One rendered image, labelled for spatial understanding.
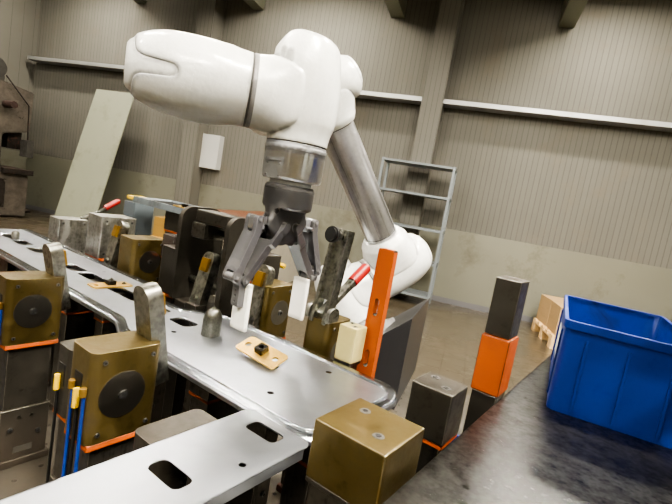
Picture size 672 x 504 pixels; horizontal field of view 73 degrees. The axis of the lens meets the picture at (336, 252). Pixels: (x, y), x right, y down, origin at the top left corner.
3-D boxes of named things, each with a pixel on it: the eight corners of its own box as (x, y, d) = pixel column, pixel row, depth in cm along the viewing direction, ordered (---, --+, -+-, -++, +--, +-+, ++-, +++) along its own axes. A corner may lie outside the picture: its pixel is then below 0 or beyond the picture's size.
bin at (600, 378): (543, 407, 64) (565, 318, 62) (549, 356, 91) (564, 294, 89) (686, 454, 57) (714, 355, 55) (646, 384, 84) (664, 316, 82)
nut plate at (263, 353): (234, 347, 72) (233, 341, 72) (252, 337, 75) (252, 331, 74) (271, 370, 67) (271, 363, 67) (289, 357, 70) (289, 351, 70)
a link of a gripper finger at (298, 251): (275, 223, 70) (281, 218, 71) (296, 276, 77) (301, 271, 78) (294, 228, 68) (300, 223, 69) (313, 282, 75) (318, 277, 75)
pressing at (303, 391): (-59, 229, 129) (-59, 224, 129) (30, 232, 147) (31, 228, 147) (311, 454, 50) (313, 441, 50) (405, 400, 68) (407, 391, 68)
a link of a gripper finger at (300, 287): (293, 275, 76) (296, 275, 76) (287, 315, 76) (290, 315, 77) (307, 280, 74) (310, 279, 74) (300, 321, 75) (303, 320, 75)
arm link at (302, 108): (322, 152, 74) (240, 136, 70) (338, 53, 72) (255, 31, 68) (340, 149, 64) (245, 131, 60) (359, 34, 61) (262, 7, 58)
